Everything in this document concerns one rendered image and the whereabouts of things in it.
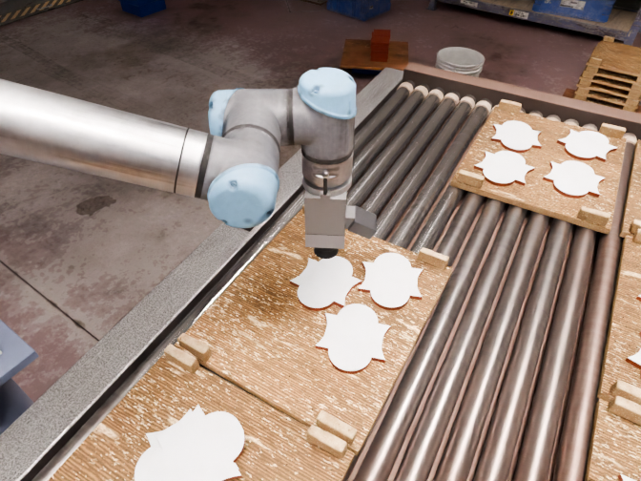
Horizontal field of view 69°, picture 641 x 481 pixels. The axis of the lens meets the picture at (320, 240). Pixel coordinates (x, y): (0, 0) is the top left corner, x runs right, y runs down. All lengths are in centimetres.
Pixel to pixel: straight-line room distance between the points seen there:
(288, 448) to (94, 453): 27
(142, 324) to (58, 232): 180
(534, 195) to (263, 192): 80
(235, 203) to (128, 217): 212
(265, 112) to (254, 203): 15
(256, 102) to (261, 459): 49
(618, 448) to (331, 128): 61
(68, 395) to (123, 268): 152
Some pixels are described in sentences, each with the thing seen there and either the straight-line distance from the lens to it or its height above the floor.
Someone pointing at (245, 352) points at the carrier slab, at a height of 94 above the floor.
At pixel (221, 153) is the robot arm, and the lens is 53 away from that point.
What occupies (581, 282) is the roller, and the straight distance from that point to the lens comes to 105.
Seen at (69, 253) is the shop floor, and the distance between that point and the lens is 254.
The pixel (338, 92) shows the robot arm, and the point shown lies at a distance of 61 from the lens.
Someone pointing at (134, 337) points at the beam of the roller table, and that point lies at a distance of 91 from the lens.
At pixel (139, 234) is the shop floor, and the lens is 250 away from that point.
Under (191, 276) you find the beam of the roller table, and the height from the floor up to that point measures 91.
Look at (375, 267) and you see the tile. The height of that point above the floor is 95.
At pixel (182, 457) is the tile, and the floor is 97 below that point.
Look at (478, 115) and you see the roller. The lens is 148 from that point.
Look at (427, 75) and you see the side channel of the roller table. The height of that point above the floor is 94.
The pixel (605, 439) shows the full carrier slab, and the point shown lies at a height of 94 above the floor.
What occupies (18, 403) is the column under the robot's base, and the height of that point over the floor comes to 69.
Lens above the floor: 162
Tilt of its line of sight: 45 degrees down
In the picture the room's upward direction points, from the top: straight up
